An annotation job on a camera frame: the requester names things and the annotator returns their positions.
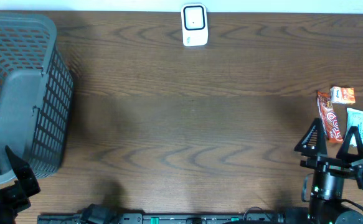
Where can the white barcode scanner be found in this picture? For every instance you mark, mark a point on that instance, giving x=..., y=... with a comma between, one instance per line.
x=194, y=25

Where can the grey plastic mesh basket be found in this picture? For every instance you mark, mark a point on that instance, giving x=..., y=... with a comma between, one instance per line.
x=36, y=90

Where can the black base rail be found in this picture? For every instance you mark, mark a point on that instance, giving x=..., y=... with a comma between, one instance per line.
x=138, y=218

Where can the teal white wipes packet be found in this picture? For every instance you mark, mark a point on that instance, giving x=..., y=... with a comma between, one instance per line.
x=355, y=118

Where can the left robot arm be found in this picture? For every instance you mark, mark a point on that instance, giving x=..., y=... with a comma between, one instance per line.
x=15, y=199

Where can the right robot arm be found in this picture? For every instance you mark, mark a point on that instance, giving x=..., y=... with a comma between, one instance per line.
x=326, y=204

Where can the orange small box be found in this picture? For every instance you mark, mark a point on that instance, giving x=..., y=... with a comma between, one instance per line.
x=342, y=95

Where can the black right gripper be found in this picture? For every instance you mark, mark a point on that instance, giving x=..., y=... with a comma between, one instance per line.
x=327, y=163

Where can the red patterned packet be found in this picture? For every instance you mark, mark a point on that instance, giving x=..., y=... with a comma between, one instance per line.
x=328, y=117

